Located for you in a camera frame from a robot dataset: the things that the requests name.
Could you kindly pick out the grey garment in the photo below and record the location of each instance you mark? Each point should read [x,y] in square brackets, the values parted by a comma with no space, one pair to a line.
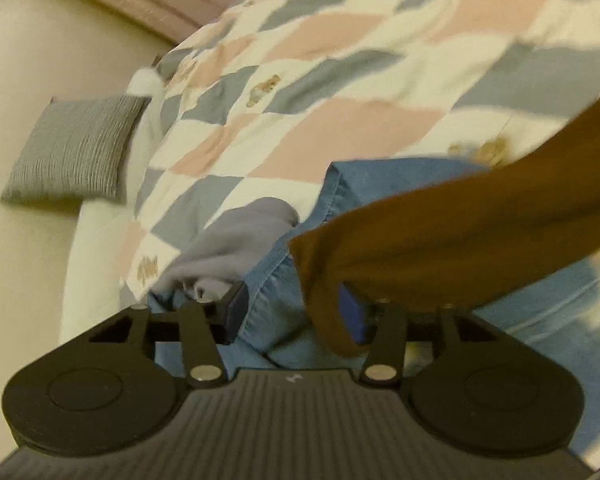
[222,254]

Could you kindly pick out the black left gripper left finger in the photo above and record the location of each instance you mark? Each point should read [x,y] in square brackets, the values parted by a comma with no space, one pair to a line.
[205,327]

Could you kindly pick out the grey striped pillow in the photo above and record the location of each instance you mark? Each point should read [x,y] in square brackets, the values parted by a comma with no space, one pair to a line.
[76,151]

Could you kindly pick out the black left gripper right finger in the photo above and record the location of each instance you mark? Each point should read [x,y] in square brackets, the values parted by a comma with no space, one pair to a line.
[383,366]

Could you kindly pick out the white mattress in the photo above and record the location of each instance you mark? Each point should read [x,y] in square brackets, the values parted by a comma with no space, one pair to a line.
[92,287]

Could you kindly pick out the checkered teddy bear quilt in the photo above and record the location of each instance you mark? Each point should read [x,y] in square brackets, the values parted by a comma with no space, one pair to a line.
[260,102]

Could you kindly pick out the blue denim garment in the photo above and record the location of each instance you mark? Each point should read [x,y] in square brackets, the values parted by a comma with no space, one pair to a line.
[557,316]

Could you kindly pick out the brown garment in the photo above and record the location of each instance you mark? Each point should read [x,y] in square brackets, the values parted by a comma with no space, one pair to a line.
[463,242]

